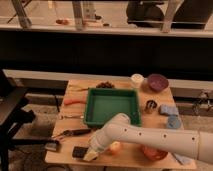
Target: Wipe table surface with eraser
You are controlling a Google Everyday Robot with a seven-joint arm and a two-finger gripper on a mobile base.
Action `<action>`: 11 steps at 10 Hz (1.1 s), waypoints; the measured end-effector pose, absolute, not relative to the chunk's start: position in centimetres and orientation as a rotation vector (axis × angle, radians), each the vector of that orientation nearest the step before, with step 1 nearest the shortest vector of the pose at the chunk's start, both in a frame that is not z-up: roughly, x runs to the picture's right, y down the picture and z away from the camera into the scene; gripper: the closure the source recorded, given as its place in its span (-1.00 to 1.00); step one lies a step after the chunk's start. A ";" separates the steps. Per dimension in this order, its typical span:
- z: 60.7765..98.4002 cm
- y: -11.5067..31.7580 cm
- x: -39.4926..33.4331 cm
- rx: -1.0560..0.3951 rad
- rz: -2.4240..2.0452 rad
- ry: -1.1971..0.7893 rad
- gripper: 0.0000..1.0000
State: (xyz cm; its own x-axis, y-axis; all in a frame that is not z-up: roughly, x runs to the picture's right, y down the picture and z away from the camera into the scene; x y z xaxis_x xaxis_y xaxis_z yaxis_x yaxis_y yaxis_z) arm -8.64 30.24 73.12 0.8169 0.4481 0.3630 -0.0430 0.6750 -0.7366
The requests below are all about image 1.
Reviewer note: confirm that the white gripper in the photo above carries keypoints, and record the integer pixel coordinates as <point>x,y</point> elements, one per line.
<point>99,141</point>

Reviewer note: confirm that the black and tan eraser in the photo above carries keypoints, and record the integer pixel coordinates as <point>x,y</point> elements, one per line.
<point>84,153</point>

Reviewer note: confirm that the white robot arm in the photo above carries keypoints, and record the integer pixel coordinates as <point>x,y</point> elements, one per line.
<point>193,144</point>

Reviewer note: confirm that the orange fruit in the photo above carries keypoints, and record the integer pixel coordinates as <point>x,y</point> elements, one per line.
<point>115,148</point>

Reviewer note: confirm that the green plastic tray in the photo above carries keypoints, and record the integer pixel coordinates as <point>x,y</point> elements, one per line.
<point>103,104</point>

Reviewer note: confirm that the metal fork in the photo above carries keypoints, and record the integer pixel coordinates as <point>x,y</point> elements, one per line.
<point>61,117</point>

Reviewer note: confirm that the grey black brush block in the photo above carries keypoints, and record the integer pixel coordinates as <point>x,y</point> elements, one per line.
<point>52,146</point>

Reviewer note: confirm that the dark grapes bunch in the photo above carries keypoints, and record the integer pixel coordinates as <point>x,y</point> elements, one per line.
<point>105,85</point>

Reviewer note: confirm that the red bowl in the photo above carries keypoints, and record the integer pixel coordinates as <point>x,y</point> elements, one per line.
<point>154,154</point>

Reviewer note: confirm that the small metal cup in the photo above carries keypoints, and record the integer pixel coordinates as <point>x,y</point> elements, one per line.
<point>151,106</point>

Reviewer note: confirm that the white cup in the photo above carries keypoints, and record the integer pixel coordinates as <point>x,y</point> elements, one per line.
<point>136,80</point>

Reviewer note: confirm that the blue round object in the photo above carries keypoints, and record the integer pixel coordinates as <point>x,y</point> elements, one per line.
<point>173,122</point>

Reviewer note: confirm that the purple bowl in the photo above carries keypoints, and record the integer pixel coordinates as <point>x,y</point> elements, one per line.
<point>157,82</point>

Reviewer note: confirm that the blue cloth piece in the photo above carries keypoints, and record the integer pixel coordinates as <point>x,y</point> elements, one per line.
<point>182,159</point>

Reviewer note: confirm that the black stand frame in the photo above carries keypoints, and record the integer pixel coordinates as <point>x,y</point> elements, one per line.
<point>12,117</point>

